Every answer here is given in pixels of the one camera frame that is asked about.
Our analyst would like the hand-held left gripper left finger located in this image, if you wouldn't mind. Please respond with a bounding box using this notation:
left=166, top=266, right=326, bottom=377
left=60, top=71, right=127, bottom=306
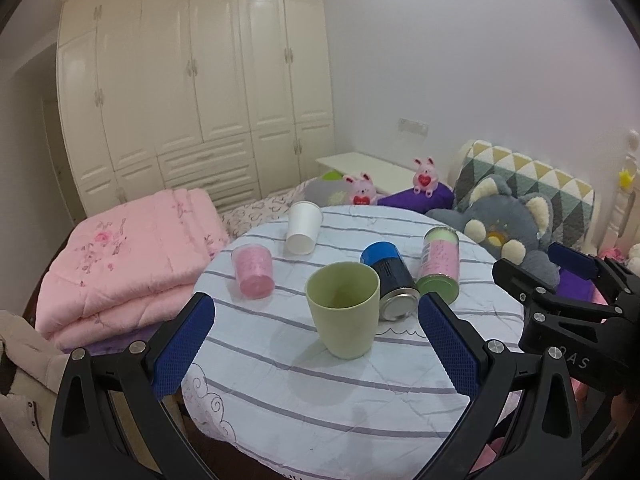
left=48, top=291, right=221, bottom=480

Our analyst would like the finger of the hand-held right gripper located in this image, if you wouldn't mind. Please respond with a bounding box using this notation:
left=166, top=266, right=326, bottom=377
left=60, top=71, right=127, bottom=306
left=547, top=241, right=640, bottom=306
left=492, top=257, right=626, bottom=322

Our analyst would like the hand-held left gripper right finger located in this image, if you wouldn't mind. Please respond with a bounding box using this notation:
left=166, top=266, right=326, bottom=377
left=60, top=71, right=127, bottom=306
left=415, top=290, right=586, bottom=480

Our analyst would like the pink translucent cup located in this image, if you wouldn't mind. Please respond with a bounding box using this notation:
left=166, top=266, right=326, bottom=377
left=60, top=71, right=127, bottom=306
left=231, top=243, right=274, bottom=300

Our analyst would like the light green plastic cup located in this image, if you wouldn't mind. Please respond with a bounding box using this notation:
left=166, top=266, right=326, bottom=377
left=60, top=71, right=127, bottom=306
left=305, top=261, right=381, bottom=360

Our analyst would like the white paper cup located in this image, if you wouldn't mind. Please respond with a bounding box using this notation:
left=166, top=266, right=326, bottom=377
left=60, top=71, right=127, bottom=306
left=286, top=201, right=323, bottom=256

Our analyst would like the grey plush bear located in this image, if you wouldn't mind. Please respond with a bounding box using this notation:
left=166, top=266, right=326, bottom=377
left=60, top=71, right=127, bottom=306
left=425, top=175, right=563, bottom=288

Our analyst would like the white bed headboard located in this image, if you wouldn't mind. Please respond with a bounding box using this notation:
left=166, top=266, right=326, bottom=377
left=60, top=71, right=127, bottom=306
left=597, top=130, right=640, bottom=261

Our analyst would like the green and pink can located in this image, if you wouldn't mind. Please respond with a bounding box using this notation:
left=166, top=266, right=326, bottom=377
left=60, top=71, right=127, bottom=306
left=416, top=226, right=461, bottom=305

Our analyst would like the triangle pattern cushion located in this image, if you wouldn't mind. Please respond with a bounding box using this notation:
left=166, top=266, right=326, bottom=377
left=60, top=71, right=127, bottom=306
left=452, top=140, right=596, bottom=256

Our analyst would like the blue and black can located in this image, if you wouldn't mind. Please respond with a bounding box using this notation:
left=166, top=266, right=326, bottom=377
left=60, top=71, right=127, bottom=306
left=360, top=241, right=421, bottom=322

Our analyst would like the pink floral quilt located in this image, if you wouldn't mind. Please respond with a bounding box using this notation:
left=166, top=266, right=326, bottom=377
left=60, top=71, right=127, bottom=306
left=35, top=188, right=231, bottom=353

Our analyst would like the round table, striped cloth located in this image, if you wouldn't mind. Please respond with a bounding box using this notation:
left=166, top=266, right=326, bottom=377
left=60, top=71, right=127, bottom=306
left=181, top=204, right=526, bottom=480

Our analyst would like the purple pillow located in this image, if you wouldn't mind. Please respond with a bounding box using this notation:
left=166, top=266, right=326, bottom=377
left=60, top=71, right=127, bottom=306
left=377, top=182, right=456, bottom=216

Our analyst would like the pink plush bunny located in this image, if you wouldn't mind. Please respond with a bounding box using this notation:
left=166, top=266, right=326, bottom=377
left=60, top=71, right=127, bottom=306
left=342, top=172, right=378, bottom=207
left=411, top=157, right=441, bottom=197

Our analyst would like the patterned bedsheet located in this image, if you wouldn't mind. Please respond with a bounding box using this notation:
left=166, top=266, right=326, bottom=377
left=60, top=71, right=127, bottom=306
left=220, top=180, right=313, bottom=241

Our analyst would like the beige coat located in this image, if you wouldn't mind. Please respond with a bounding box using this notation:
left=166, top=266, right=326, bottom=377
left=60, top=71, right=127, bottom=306
left=0, top=310, right=71, bottom=441

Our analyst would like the white low table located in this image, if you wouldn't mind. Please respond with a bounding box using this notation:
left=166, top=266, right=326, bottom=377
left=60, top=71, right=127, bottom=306
left=316, top=151, right=426, bottom=196

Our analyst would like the grey pillow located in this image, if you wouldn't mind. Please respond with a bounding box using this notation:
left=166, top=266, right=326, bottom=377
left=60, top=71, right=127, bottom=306
left=304, top=170, right=353, bottom=206

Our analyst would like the cream wardrobe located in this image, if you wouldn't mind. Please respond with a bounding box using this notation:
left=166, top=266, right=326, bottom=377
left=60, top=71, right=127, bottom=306
left=56, top=0, right=336, bottom=216

